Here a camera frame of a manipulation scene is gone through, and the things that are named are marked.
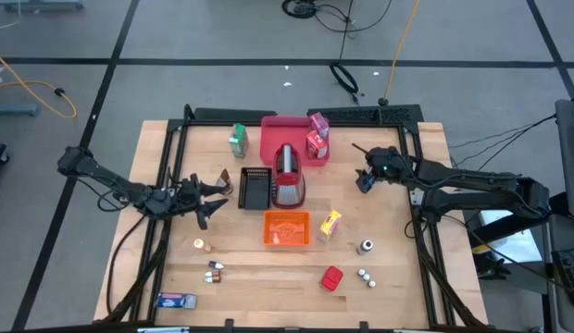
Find yellow cereal box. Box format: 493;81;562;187
317;208;343;244

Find green cereal box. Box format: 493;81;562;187
228;122;250;158

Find red Froot Loops cereal box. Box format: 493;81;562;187
305;129;329;161

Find black beam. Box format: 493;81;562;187
467;191;570;246

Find black flat panel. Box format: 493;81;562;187
193;107;278;122

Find black perforated panel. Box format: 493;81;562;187
306;104;425;125

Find red-lidded patterned paprika tin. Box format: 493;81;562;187
319;265;344;292

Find black aluminium table frame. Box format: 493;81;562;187
99;104;492;332

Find purple Raisin Bran cereal box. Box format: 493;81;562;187
308;112;331;140

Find black floor cable bundle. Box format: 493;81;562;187
281;0;394;34

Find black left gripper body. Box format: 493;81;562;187
174;173;209;231

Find black plastic basket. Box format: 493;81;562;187
237;166;273;210

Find red plastic bin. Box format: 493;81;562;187
258;115;331;167

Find orange plastic basket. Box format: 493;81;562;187
262;210;312;247

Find yellow floor cable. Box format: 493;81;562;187
0;48;78;119

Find black coiled hanging cable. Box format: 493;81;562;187
328;0;362;105

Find black keyboard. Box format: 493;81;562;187
552;247;574;307

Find black floor cables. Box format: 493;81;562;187
448;113;557;170

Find blue carton box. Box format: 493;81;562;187
156;291;198;310

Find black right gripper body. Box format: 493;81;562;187
351;142;411;184

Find grey cabinet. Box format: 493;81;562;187
554;98;574;218

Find white box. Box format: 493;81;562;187
479;210;543;265

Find grey floor bar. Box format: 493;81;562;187
0;0;84;13
0;102;40;117

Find black and yellow floor object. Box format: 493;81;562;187
471;243;513;281

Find yellow hanging cable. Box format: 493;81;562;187
381;0;421;106

